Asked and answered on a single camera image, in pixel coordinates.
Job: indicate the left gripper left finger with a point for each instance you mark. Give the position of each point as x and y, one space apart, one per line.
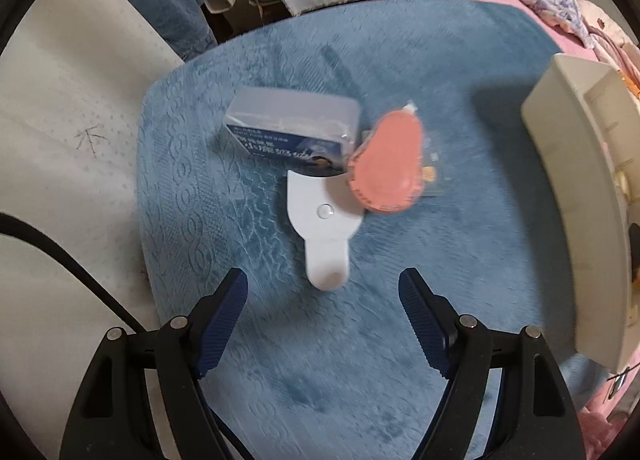
215 318

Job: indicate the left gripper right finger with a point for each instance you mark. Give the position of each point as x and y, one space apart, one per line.
432 318

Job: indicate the white plastic hook piece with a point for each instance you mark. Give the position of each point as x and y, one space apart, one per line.
325 214

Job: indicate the white plastic tray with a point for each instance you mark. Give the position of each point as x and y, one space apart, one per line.
585 125

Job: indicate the pink sleeve forearm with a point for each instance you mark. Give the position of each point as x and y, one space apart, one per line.
608 411

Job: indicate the pink oval item in bag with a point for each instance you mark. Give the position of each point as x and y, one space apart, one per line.
397 163

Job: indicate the clear blue card box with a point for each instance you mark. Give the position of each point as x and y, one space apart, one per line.
302 127

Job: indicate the white patterned curtain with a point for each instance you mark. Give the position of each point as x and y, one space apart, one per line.
73 77

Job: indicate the peach bear quilt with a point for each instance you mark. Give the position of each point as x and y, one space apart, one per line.
612 44

